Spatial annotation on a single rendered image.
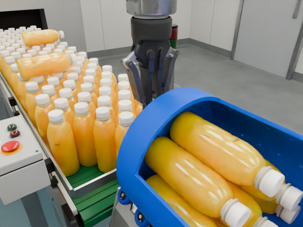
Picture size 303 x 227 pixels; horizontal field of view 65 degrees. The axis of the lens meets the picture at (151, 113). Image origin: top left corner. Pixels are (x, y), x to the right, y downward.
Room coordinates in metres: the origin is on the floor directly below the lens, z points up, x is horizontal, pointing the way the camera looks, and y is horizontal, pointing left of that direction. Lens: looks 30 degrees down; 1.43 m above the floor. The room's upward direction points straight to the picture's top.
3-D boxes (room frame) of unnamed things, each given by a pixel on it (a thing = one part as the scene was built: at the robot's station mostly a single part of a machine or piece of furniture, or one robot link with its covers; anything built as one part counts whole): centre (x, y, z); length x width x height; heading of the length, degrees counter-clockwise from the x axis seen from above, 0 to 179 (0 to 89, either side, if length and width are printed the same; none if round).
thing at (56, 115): (0.56, 0.26, 1.10); 0.04 x 0.04 x 0.02
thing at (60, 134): (0.56, 0.26, 1.00); 0.07 x 0.07 x 0.19
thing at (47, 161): (0.51, 0.29, 0.94); 0.03 x 0.02 x 0.08; 37
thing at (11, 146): (0.41, 0.31, 1.11); 0.04 x 0.04 x 0.01
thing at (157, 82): (0.47, -0.01, 1.25); 0.04 x 0.01 x 0.11; 37
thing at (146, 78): (0.45, 0.01, 1.25); 0.04 x 0.01 x 0.11; 37
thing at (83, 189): (0.53, 0.03, 0.96); 0.40 x 0.01 x 0.03; 127
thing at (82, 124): (0.61, 0.20, 1.00); 0.07 x 0.07 x 0.19
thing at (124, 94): (0.70, 0.09, 1.10); 0.04 x 0.04 x 0.02
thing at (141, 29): (0.46, 0.00, 1.32); 0.08 x 0.07 x 0.09; 127
